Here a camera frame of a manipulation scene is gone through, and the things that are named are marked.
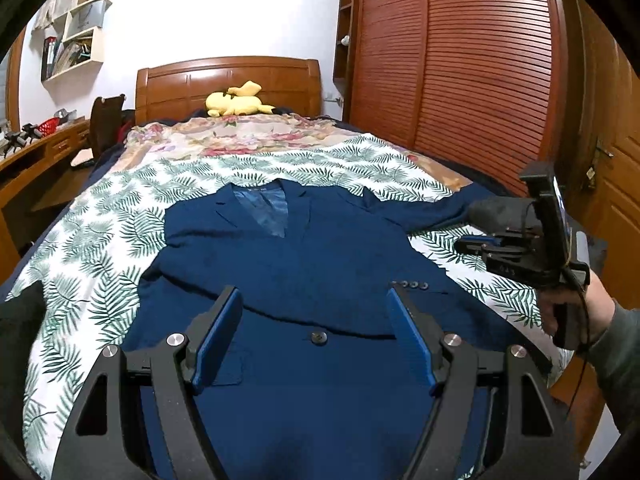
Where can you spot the silver object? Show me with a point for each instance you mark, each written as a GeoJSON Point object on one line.
{"type": "Point", "coordinates": [65, 114]}

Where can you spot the floral blanket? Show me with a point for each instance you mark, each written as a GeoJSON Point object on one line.
{"type": "Point", "coordinates": [240, 140]}

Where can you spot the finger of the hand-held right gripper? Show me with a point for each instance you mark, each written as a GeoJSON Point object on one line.
{"type": "Point", "coordinates": [470, 250]}
{"type": "Point", "coordinates": [477, 239]}

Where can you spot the wall socket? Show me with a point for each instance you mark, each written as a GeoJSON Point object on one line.
{"type": "Point", "coordinates": [334, 101]}

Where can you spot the wooden louvered wardrobe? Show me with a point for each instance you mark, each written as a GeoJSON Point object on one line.
{"type": "Point", "coordinates": [475, 60]}

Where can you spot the red basket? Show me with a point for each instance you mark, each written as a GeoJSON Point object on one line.
{"type": "Point", "coordinates": [47, 127]}

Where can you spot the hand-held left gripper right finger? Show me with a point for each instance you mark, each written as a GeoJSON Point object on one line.
{"type": "Point", "coordinates": [407, 330]}

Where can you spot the dark grey cloth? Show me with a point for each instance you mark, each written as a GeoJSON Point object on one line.
{"type": "Point", "coordinates": [500, 212]}

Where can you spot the yellow plush toy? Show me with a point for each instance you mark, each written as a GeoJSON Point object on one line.
{"type": "Point", "coordinates": [235, 102]}

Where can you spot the leaf print bed sheet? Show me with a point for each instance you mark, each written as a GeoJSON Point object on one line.
{"type": "Point", "coordinates": [100, 240]}

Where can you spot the blue suit jacket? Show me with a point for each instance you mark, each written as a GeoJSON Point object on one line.
{"type": "Point", "coordinates": [310, 270]}

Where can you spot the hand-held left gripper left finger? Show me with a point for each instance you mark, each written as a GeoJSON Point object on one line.
{"type": "Point", "coordinates": [220, 340]}

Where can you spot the white wall shelf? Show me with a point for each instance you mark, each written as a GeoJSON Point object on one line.
{"type": "Point", "coordinates": [97, 35]}

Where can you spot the wooden desk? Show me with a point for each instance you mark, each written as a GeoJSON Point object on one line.
{"type": "Point", "coordinates": [30, 160]}

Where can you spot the person's right forearm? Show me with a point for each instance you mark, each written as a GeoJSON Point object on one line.
{"type": "Point", "coordinates": [622, 360]}

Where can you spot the person's right hand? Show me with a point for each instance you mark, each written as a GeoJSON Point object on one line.
{"type": "Point", "coordinates": [600, 310]}

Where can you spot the window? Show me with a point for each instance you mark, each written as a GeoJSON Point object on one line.
{"type": "Point", "coordinates": [6, 95]}

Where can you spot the black chair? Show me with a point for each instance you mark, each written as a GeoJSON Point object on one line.
{"type": "Point", "coordinates": [105, 125]}

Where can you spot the black device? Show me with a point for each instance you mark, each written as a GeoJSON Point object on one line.
{"type": "Point", "coordinates": [20, 139]}

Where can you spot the wooden bed base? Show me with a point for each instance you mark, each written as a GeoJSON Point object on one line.
{"type": "Point", "coordinates": [594, 410]}

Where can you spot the wooden bed headboard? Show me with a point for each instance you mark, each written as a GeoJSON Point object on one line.
{"type": "Point", "coordinates": [190, 85]}

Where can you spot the wooden door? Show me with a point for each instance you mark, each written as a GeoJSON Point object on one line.
{"type": "Point", "coordinates": [615, 185]}

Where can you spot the grey paper bag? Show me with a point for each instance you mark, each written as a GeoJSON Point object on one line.
{"type": "Point", "coordinates": [87, 17]}

